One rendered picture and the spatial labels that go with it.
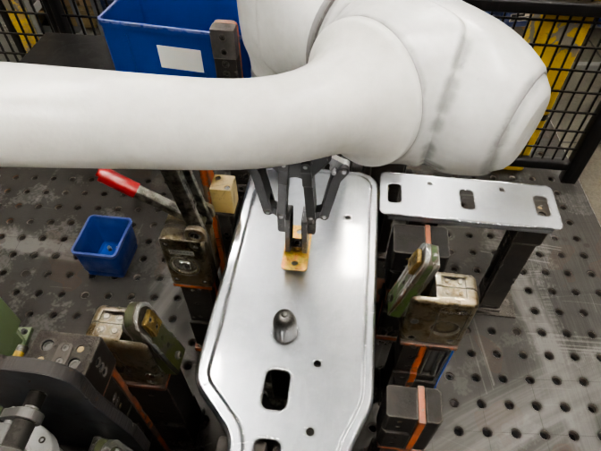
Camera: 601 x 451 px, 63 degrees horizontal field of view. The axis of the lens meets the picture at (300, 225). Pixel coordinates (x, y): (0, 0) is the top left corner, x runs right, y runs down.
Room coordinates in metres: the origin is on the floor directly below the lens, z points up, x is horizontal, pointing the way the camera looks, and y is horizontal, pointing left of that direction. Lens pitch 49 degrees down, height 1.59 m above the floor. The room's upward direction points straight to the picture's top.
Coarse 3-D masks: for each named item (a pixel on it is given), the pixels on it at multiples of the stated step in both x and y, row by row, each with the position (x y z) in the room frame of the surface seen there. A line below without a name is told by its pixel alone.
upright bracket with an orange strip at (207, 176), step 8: (200, 176) 0.54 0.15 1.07; (208, 176) 0.54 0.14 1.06; (208, 184) 0.54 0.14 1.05; (208, 192) 0.54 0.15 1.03; (208, 200) 0.54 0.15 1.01; (216, 216) 0.55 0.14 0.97; (216, 224) 0.54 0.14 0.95; (216, 232) 0.54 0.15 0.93; (216, 240) 0.54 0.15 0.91; (224, 256) 0.55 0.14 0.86; (224, 264) 0.54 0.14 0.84
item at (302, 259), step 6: (294, 228) 0.48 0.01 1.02; (300, 228) 0.48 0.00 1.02; (294, 234) 0.46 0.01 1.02; (300, 234) 0.46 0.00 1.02; (294, 240) 0.45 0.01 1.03; (300, 240) 0.45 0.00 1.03; (294, 246) 0.43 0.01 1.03; (300, 246) 0.43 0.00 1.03; (288, 252) 0.43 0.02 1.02; (294, 252) 0.43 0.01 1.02; (300, 252) 0.43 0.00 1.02; (282, 258) 0.42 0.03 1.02; (288, 258) 0.42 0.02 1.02; (294, 258) 0.42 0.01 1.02; (300, 258) 0.42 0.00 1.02; (306, 258) 0.42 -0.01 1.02; (282, 264) 0.41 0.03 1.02; (288, 264) 0.41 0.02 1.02; (300, 264) 0.41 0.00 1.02; (306, 264) 0.41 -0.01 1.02; (300, 270) 0.40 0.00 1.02
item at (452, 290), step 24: (432, 288) 0.37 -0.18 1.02; (456, 288) 0.35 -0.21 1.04; (408, 312) 0.34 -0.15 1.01; (432, 312) 0.33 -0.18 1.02; (456, 312) 0.33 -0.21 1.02; (408, 336) 0.34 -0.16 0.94; (432, 336) 0.33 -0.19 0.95; (456, 336) 0.33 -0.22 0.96; (408, 360) 0.34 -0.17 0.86; (432, 360) 0.34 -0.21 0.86; (384, 384) 0.36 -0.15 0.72; (408, 384) 0.33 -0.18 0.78; (432, 384) 0.33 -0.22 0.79
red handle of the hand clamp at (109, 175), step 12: (108, 180) 0.46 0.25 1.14; (120, 180) 0.46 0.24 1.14; (132, 180) 0.47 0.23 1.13; (132, 192) 0.46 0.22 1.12; (144, 192) 0.46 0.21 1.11; (156, 192) 0.47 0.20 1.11; (156, 204) 0.45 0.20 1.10; (168, 204) 0.46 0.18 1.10; (180, 216) 0.45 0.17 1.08; (204, 216) 0.46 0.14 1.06
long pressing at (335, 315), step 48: (240, 240) 0.47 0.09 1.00; (336, 240) 0.47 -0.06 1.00; (240, 288) 0.38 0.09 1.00; (288, 288) 0.38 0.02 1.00; (336, 288) 0.38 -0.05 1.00; (240, 336) 0.31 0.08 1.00; (336, 336) 0.31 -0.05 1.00; (240, 384) 0.24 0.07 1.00; (336, 384) 0.24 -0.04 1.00; (240, 432) 0.18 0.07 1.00; (288, 432) 0.18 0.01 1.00; (336, 432) 0.18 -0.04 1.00
